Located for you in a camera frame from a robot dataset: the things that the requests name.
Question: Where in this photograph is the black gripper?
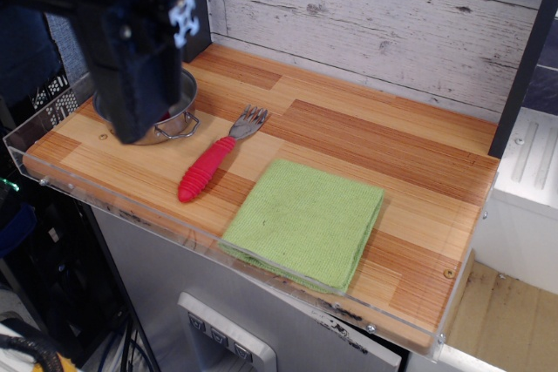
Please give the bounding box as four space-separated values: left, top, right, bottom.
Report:
77 0 200 144

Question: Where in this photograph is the green towel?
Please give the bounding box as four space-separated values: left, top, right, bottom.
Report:
221 159 384 293

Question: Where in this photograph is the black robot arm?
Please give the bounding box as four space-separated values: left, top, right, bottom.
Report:
4 0 200 144

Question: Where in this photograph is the red toy pepper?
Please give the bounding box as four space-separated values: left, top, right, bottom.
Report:
159 112 171 122

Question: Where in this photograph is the small steel pot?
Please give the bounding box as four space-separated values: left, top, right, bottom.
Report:
92 67 201 146

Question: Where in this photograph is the black plastic crate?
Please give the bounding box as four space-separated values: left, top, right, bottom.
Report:
31 68 70 118

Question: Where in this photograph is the clear acrylic table guard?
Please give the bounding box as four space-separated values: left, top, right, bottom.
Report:
4 68 499 371

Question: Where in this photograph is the silver dispenser panel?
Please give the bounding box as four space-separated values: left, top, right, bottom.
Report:
177 292 277 371

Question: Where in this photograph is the white grooved block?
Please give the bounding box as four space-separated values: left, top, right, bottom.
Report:
493 107 557 216

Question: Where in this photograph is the red handled metal fork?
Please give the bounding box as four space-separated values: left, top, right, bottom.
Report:
177 105 269 203

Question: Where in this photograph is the black right frame post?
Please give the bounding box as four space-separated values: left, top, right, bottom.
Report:
488 0 557 159

